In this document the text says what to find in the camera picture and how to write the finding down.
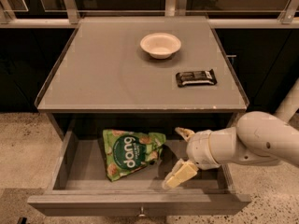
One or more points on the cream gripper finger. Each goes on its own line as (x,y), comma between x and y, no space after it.
(186,134)
(181,172)

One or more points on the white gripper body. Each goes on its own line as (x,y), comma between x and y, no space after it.
(198,148)

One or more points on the green rice chip bag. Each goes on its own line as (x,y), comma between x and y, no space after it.
(129,152)

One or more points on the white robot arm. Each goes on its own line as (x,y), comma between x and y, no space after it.
(258,138)

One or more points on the metal drawer knob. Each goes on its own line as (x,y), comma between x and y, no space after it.
(142,213)

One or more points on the grey open drawer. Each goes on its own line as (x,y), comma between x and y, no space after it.
(80,186)

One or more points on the grey cabinet counter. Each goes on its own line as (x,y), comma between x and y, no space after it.
(105,70)

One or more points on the black snack bar wrapper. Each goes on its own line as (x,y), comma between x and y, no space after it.
(196,78)

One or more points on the white paper bowl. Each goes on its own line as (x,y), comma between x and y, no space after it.
(160,45)

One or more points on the metal railing frame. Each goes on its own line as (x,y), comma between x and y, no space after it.
(223,14)

